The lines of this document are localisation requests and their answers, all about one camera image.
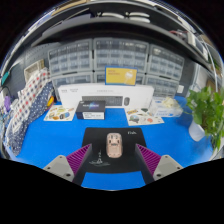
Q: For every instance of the navy polka dot cloth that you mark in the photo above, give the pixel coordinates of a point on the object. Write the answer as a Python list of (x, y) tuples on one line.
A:
[(23, 133)]

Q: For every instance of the long white keyboard box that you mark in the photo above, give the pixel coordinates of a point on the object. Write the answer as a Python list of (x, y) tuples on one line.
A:
[(96, 90)]

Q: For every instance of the white blue tissue pack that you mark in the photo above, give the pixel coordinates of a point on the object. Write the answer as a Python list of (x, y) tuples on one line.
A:
[(166, 108)]

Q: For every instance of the grey pegboard panel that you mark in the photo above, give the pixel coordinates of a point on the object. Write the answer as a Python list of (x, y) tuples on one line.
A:
[(33, 53)]

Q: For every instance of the yellow blue-framed card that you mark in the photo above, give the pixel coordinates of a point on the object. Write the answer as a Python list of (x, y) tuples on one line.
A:
[(120, 76)]

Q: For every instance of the translucent pink computer mouse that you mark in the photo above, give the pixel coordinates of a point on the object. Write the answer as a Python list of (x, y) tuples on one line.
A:
[(114, 145)]

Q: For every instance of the white woven basket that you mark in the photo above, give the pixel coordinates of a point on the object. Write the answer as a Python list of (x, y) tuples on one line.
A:
[(33, 68)]

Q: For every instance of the yellow plastic object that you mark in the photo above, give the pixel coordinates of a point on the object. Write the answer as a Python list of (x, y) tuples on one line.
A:
[(50, 101)]

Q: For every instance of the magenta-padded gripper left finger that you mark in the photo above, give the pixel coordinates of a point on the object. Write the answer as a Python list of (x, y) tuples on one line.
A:
[(60, 166)]

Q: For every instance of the cartoon sticker sheet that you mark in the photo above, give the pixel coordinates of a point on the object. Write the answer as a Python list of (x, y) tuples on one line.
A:
[(145, 117), (59, 114)]

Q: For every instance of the green potted plant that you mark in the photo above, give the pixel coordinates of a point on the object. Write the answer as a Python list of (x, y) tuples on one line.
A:
[(206, 110)]

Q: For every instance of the black mouse pad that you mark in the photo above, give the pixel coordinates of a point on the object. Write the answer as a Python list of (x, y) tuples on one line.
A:
[(96, 136)]

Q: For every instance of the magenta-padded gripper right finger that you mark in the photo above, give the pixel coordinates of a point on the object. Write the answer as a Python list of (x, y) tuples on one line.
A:
[(165, 166)]

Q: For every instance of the small dark blue box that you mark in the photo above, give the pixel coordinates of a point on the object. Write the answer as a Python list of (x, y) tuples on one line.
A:
[(90, 110)]

